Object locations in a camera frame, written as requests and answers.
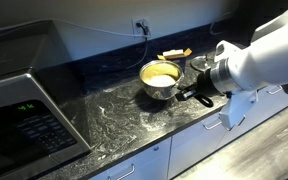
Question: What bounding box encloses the thin white wall cable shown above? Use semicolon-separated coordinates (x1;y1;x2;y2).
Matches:
50;18;145;38

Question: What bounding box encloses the silver cabinet bar handle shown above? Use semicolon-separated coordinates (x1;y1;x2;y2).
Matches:
266;85;284;96
201;117;223;131
107;162;136;180

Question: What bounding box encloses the small box with yellow flaps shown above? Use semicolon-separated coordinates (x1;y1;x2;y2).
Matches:
156;48;193;73

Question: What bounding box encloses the steel pot with black handle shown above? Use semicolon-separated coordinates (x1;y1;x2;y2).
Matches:
138;59;215;108

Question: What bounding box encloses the glass pot lid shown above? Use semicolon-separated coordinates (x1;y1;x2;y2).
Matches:
189;54;217;72

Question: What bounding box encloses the grey looped wall cable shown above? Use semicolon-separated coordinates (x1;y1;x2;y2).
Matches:
208;11;234;37

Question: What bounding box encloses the white wall outlet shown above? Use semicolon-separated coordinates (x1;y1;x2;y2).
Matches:
131;18;151;38

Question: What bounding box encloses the white cabinet front with lock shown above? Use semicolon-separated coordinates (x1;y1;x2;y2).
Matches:
89;137;173;180

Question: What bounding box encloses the black power cord with plug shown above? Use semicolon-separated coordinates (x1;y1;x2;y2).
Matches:
125;20;151;70

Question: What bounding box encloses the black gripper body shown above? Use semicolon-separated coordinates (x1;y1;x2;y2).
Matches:
196;68;219;98

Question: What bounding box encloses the stainless steel microwave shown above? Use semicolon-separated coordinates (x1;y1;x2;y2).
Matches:
0;19;92;180

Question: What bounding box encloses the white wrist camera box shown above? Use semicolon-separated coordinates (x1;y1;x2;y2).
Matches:
218;89;259;131

